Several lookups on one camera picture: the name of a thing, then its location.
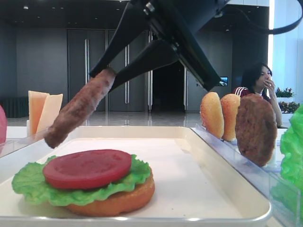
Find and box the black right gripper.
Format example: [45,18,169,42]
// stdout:
[89,0,227,92]

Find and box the brown meat patty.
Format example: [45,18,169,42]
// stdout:
[44,68,116,148]
[235,94,277,166]

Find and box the pale yellow cheese slice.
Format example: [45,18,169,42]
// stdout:
[36,94,63,133]

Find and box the orange cheese slice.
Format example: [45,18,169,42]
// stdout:
[28,90,50,135]

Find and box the tomato slice on tray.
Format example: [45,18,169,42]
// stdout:
[43,149,132,190]

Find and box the upright red tomato slice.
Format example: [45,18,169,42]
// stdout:
[0,106,8,144]

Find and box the lettuce leaf on tray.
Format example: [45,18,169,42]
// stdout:
[11,155,152,206]

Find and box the upright green lettuce leaf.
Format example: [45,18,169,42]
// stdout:
[271,106,303,221]

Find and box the left upright bun slice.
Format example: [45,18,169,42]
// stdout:
[200,92,224,139]

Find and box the upright bun slice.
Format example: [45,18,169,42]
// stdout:
[200,92,224,139]
[221,94,240,141]

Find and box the right upright bun slice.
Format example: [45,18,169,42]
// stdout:
[221,94,240,141]

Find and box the seated person red shirt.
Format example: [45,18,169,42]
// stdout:
[232,62,282,127]

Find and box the flower planter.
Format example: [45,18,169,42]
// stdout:
[276,87,300,124]

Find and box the white metal tray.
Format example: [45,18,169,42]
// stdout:
[0,126,272,227]

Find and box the bottom bun on tray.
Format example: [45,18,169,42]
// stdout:
[65,169,155,217]

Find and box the small wall screen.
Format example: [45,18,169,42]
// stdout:
[217,77,228,87]

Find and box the black cable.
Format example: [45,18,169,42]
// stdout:
[214,8,303,34]

